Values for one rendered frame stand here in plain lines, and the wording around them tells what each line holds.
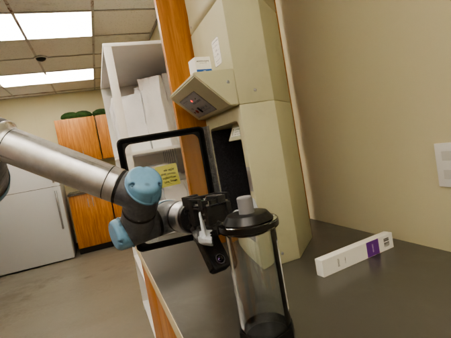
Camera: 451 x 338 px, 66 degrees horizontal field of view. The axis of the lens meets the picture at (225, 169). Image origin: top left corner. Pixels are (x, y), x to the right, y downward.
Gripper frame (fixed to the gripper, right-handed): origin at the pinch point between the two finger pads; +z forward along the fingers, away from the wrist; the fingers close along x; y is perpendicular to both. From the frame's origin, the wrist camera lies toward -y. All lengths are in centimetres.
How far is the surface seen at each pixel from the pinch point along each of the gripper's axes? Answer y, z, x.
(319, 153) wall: 8, -41, 72
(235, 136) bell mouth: 19.7, -34.8, 28.2
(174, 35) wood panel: 61, -60, 29
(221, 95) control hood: 30.7, -25.4, 18.8
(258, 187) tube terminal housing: 4.0, -24.5, 24.8
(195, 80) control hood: 35.8, -28.8, 13.6
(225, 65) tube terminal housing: 40, -29, 25
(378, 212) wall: -13, -15, 66
